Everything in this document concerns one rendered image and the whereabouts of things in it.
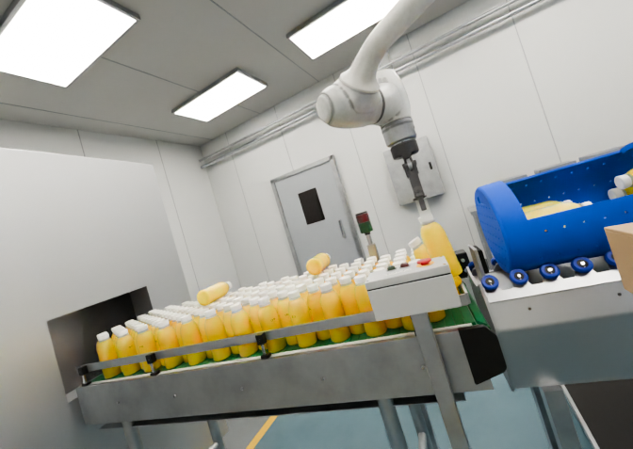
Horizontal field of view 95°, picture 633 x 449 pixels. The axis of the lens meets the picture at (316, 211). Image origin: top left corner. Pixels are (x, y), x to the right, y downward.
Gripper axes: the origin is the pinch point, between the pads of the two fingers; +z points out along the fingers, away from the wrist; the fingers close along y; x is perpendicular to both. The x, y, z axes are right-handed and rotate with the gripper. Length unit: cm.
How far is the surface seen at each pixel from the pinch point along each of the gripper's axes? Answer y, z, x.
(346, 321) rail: -4.1, 25.4, 30.9
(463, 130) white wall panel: 342, -66, -84
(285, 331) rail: -4, 25, 52
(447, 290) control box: -17.2, 17.8, 0.7
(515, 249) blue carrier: 3.4, 17.3, -19.4
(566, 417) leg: 8, 67, -19
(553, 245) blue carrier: 3.8, 18.3, -28.1
